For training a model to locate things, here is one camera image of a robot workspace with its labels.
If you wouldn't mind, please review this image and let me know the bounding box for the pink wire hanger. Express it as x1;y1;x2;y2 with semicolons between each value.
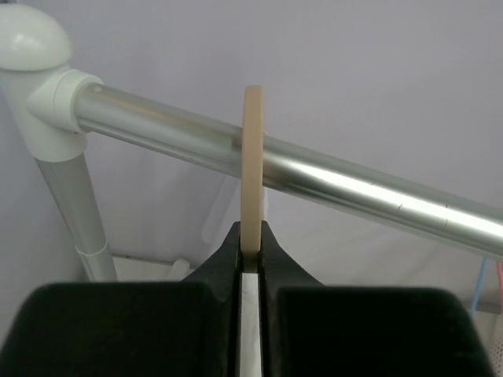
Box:
496;260;503;312

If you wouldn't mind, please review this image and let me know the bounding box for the blue wire hanger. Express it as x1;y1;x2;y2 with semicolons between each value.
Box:
469;258;488;317

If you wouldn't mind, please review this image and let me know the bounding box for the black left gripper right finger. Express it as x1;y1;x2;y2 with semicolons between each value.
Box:
259;223;494;377

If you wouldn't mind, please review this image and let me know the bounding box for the wooden hanger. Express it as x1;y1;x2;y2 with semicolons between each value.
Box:
240;85;264;273

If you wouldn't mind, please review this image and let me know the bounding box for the white t-shirt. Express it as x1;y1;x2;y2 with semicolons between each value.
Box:
240;273;262;377

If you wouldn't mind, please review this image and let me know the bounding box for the silver clothes rack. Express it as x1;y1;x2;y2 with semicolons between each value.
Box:
1;3;502;281

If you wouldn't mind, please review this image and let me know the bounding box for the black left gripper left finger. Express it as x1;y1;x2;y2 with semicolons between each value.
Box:
1;225;241;376

